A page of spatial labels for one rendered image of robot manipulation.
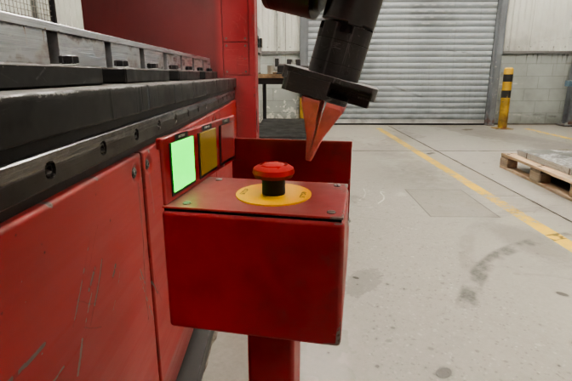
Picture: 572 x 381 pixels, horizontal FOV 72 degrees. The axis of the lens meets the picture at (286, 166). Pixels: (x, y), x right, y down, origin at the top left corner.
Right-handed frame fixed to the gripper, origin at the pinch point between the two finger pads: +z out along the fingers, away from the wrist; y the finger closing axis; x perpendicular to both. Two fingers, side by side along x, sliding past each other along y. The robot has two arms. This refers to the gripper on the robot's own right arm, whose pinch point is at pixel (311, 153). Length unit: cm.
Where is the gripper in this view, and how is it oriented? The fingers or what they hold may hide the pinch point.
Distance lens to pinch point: 46.2
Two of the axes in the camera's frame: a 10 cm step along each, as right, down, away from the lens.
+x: -1.9, 2.3, -9.5
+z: -2.5, 9.3, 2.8
